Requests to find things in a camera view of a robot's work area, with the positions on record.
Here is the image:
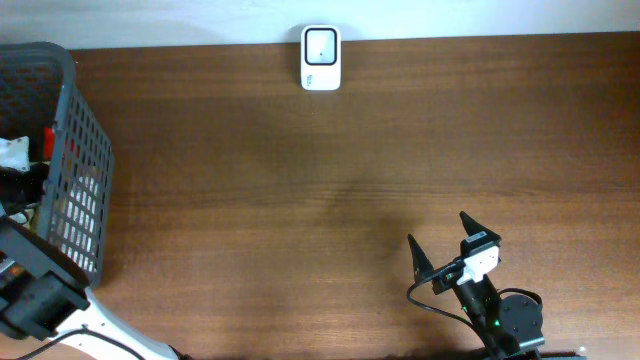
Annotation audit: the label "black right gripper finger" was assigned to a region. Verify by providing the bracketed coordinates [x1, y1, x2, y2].
[459, 211, 501, 248]
[407, 234, 434, 283]

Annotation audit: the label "white tube gold cap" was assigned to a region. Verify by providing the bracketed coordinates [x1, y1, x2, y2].
[0, 136, 30, 173]

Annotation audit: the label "orange noodle packet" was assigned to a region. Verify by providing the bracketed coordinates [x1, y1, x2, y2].
[43, 127, 56, 161]

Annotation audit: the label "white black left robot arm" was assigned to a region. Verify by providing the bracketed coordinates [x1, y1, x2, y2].
[1, 168, 189, 360]

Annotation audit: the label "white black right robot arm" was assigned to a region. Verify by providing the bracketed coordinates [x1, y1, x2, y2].
[406, 211, 545, 359]

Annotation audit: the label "grey plastic mesh basket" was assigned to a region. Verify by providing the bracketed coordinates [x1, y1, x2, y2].
[1, 42, 114, 288]

